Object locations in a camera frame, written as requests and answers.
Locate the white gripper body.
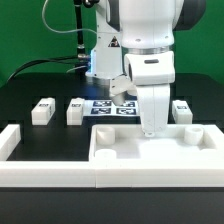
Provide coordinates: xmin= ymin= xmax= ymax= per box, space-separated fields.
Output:
xmin=124 ymin=51 xmax=175 ymax=86

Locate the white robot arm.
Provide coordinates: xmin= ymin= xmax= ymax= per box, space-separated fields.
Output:
xmin=83 ymin=0 xmax=206 ymax=136

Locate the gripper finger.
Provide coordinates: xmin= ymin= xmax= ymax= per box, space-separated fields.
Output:
xmin=136 ymin=84 xmax=170 ymax=137
xmin=109 ymin=75 xmax=137 ymax=104

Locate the black corrugated hose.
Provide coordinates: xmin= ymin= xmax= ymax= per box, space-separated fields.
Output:
xmin=73 ymin=0 xmax=86 ymax=58

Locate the black cable bundle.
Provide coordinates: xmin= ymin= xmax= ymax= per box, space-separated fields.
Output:
xmin=6 ymin=55 xmax=92 ymax=83

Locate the fiducial marker sheet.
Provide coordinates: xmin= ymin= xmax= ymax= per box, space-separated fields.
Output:
xmin=84 ymin=100 xmax=139 ymax=117

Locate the white U-shaped fence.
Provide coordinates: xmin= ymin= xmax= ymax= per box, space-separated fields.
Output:
xmin=0 ymin=124 xmax=224 ymax=189

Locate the grey cable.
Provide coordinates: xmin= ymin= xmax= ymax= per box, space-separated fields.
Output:
xmin=41 ymin=0 xmax=99 ymax=36

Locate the white desk top tray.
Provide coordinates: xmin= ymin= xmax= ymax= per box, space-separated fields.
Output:
xmin=89 ymin=124 xmax=224 ymax=165

